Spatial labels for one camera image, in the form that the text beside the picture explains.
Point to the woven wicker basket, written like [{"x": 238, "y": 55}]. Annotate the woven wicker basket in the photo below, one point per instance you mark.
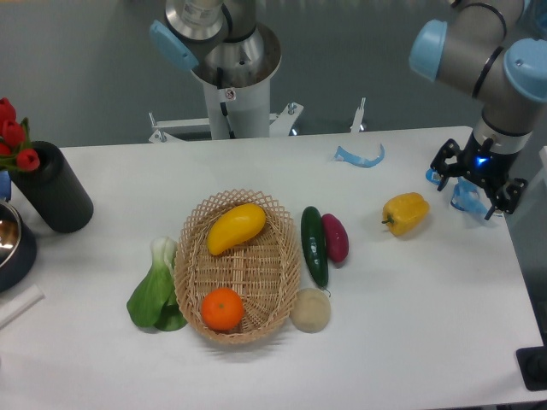
[{"x": 264, "y": 272}]

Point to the purple sweet potato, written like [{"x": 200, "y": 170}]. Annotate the purple sweet potato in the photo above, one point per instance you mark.
[{"x": 337, "y": 241}]

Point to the blue tape strip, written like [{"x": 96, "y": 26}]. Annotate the blue tape strip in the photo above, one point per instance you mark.
[{"x": 342, "y": 155}]

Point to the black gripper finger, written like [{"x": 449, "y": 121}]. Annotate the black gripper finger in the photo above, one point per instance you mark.
[
  {"x": 506, "y": 197},
  {"x": 447, "y": 163}
]

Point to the green bok choy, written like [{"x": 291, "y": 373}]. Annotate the green bok choy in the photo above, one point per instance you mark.
[{"x": 153, "y": 303}]

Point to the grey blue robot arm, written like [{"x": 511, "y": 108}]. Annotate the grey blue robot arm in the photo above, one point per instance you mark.
[{"x": 468, "y": 55}]

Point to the beige round potato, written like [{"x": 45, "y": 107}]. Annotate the beige round potato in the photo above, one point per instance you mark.
[{"x": 312, "y": 311}]

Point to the dark bowl with metal inside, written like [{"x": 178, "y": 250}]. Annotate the dark bowl with metal inside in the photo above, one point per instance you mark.
[{"x": 18, "y": 247}]

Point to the blue small object left edge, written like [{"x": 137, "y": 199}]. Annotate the blue small object left edge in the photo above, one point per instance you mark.
[{"x": 5, "y": 186}]

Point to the white flat stick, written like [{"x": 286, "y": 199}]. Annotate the white flat stick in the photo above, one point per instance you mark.
[{"x": 15, "y": 306}]

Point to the white metal frame bracket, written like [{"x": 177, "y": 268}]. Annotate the white metal frame bracket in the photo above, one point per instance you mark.
[{"x": 251, "y": 125}]

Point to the yellow bell pepper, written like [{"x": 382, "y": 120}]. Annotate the yellow bell pepper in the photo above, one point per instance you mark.
[{"x": 404, "y": 212}]

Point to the yellow mango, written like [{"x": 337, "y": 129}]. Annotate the yellow mango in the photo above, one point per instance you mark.
[{"x": 235, "y": 226}]

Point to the blue crumpled tape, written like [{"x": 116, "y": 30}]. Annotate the blue crumpled tape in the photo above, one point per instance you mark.
[{"x": 465, "y": 197}]

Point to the red tulip flowers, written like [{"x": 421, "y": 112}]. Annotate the red tulip flowers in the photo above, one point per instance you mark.
[{"x": 17, "y": 152}]

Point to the orange fruit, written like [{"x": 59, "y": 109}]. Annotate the orange fruit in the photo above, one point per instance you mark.
[{"x": 222, "y": 309}]

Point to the green cucumber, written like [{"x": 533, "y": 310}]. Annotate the green cucumber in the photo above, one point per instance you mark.
[{"x": 313, "y": 242}]

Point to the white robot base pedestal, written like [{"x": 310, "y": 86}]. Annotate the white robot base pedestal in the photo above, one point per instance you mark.
[{"x": 226, "y": 48}]

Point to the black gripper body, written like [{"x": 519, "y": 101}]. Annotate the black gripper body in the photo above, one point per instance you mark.
[{"x": 486, "y": 158}]

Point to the black device at table edge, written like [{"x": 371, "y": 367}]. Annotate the black device at table edge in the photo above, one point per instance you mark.
[{"x": 532, "y": 364}]

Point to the black cylindrical vase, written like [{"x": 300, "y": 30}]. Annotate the black cylindrical vase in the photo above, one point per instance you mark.
[{"x": 55, "y": 191}]

